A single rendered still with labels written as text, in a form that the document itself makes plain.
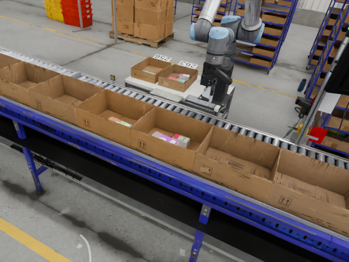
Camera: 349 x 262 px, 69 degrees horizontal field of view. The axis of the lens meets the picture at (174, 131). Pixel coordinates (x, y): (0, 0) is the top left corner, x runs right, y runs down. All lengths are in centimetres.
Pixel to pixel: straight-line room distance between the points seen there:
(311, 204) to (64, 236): 175
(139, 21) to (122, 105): 441
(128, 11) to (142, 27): 45
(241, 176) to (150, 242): 112
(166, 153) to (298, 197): 67
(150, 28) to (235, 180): 498
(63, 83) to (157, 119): 80
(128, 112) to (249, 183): 94
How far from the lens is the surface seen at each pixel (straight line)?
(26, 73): 239
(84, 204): 243
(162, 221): 195
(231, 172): 130
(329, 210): 135
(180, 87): 247
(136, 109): 173
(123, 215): 231
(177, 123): 162
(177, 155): 136
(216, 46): 131
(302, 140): 213
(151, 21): 594
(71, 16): 735
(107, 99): 185
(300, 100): 203
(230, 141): 155
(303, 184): 161
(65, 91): 212
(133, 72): 268
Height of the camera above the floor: 188
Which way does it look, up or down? 36 degrees down
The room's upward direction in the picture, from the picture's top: 7 degrees clockwise
